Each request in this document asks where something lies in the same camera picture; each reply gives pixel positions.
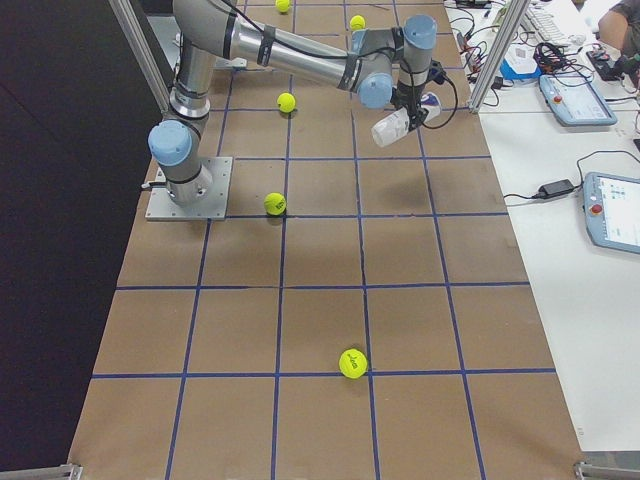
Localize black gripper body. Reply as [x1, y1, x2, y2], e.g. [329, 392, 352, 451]
[391, 82, 427, 131]

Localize white tennis ball can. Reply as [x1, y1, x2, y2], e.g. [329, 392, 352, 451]
[371, 92, 442, 147]

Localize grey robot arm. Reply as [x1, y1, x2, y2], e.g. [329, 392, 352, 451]
[148, 1, 448, 219]

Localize tennis ball upper left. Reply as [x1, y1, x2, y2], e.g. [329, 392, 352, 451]
[349, 15, 366, 31]

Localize tennis ball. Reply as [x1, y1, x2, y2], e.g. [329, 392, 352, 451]
[349, 15, 366, 31]
[277, 92, 296, 114]
[275, 0, 291, 14]
[263, 192, 287, 216]

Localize tennis ball centre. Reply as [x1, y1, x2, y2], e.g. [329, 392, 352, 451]
[277, 92, 296, 114]

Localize tennis ball lower left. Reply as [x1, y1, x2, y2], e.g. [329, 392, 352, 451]
[275, 0, 291, 14]

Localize tennis ball lower right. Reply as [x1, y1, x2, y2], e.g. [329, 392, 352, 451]
[263, 192, 287, 216]

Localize blue white box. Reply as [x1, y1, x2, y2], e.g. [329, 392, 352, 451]
[500, 45, 541, 86]

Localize far teach pendant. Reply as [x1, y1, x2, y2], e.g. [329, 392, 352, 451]
[538, 75, 617, 127]

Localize teach pendant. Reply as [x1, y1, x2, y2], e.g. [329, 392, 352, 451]
[582, 172, 639, 254]
[538, 75, 617, 127]

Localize black power adapter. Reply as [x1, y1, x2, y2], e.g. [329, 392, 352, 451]
[535, 179, 575, 199]

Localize near teach pendant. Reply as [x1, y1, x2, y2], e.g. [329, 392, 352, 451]
[582, 172, 639, 254]

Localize aluminium frame post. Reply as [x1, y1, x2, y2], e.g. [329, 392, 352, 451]
[468, 0, 530, 113]

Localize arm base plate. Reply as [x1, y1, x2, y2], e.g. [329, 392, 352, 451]
[145, 156, 233, 221]

